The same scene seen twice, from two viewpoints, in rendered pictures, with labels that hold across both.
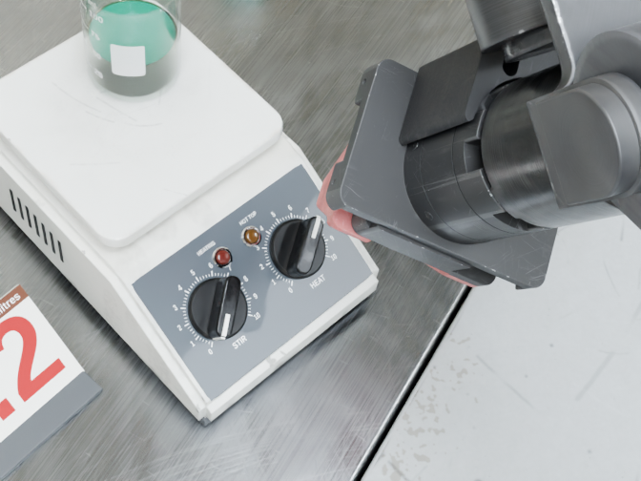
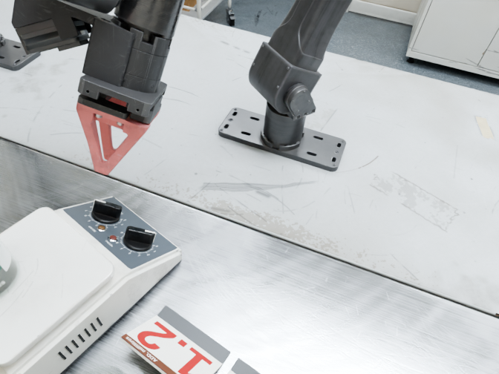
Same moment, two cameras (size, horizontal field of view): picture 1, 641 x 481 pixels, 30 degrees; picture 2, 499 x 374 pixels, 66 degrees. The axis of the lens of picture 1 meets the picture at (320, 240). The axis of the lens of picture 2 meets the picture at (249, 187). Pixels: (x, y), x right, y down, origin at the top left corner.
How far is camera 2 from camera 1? 37 cm
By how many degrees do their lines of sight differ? 51
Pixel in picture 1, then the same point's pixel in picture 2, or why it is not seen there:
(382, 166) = (131, 93)
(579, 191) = not seen: outside the picture
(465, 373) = (152, 177)
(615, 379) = (153, 137)
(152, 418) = (178, 283)
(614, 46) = not seen: outside the picture
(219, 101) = (25, 234)
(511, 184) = (168, 23)
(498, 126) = (145, 15)
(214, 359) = (160, 245)
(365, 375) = (154, 208)
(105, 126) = (35, 285)
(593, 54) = not seen: outside the picture
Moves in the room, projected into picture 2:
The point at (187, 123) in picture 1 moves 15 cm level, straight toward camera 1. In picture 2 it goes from (38, 246) to (191, 227)
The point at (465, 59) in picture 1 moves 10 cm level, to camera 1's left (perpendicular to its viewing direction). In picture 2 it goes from (99, 34) to (62, 107)
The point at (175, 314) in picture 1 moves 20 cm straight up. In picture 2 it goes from (142, 255) to (98, 108)
